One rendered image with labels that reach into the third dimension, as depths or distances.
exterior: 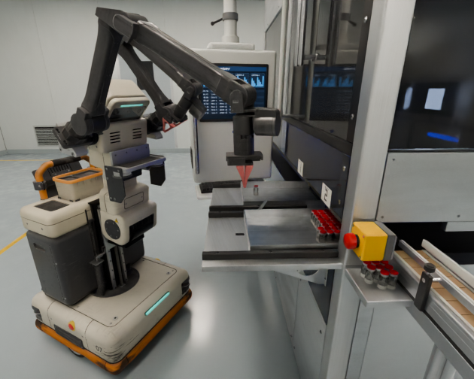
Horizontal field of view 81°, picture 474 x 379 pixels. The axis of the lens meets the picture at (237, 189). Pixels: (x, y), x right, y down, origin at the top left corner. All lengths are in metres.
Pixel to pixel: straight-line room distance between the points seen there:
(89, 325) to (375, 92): 1.52
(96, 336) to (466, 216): 1.52
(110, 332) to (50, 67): 6.18
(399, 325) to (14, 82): 7.43
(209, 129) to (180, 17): 4.88
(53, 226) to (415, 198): 1.42
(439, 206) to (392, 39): 0.44
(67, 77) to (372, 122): 6.63
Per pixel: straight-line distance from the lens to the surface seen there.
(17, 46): 7.48
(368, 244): 0.73
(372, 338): 1.08
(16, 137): 7.78
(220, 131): 1.66
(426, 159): 0.82
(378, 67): 0.73
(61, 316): 1.79
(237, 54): 1.68
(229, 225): 1.02
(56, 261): 1.62
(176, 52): 0.84
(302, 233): 0.99
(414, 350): 1.19
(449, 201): 0.91
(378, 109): 0.73
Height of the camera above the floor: 1.35
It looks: 20 degrees down
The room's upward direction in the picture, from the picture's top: straight up
